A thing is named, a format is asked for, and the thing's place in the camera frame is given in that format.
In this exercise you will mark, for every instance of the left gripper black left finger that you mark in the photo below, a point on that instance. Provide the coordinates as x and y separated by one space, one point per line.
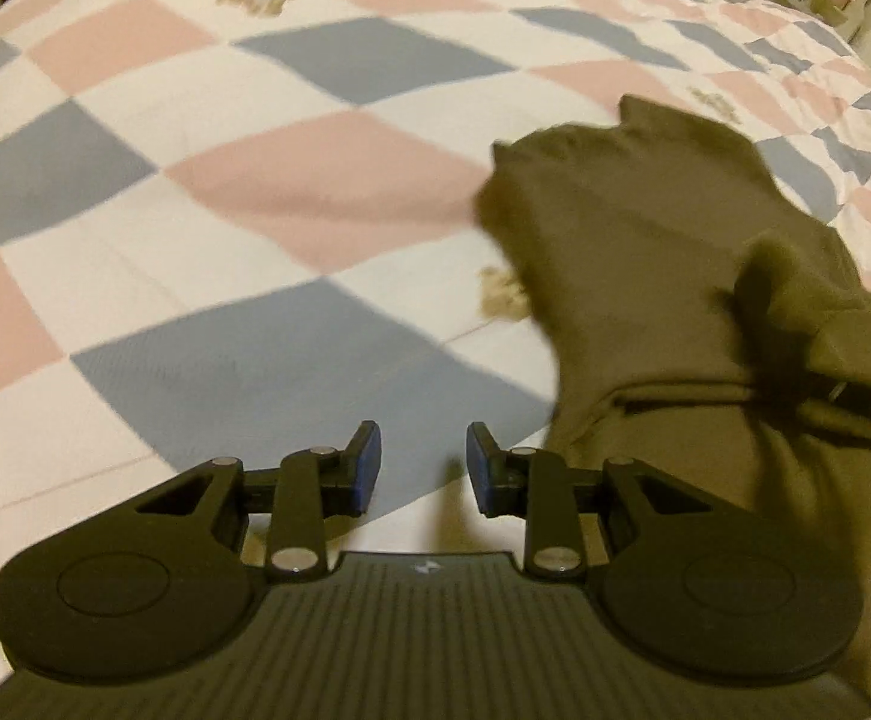
173 574

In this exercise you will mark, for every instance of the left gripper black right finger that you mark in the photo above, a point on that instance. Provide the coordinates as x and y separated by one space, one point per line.
681 576

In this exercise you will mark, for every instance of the brown knit garment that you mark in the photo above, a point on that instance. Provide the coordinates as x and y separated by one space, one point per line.
698 319

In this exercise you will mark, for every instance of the checkered pink blue white quilt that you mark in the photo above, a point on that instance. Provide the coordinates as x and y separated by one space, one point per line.
242 227

